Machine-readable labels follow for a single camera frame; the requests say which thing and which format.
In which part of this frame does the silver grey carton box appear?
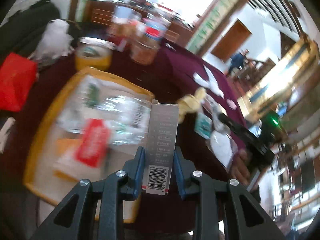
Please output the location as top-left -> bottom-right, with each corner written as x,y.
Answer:
142,100 -> 179,196

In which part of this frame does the wooden cabinet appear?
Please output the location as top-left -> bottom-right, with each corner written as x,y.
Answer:
85,0 -> 193,48

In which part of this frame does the blue label plastic jar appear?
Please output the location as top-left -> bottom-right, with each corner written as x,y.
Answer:
144,12 -> 171,41

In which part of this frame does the person in blue jacket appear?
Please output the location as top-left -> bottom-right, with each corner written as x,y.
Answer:
226,49 -> 249,76

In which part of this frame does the red snack packet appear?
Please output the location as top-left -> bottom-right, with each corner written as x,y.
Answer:
74,119 -> 111,168

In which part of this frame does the white plastic bag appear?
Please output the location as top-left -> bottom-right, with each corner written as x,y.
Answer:
30,19 -> 73,61

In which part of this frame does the wooden door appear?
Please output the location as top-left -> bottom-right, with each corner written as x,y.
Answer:
211,20 -> 252,62

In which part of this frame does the right hand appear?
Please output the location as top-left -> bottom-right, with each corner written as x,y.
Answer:
229,149 -> 251,186

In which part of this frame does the black bag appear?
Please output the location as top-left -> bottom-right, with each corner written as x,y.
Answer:
1,0 -> 60,61

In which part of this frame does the pink fluffy scrunchie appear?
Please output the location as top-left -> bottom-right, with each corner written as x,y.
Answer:
226,99 -> 237,110

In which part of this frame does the yellow tape roll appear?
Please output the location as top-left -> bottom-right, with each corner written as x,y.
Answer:
75,37 -> 116,72

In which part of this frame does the yellow fabric storage basket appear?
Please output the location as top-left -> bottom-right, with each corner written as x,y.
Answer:
23,66 -> 155,224

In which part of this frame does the teal tissue pack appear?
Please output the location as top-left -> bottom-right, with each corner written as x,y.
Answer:
194,112 -> 212,139

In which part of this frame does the maroon tablecloth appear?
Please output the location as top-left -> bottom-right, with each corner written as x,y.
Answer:
1,44 -> 209,239

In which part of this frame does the red paper bag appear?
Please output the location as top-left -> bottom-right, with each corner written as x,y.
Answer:
0,53 -> 37,112

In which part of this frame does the yellow knotted towel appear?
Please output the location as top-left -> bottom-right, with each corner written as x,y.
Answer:
176,87 -> 207,124

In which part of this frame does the white knotted towel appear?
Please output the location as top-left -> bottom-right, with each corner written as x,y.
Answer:
193,66 -> 225,99

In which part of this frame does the clear plastic pouch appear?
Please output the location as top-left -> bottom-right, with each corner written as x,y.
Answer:
207,103 -> 238,172

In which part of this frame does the clear jar with orange label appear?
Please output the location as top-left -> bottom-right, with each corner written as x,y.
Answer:
130,27 -> 162,66

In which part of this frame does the blue lid cup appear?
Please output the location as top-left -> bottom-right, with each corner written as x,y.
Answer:
108,6 -> 142,38

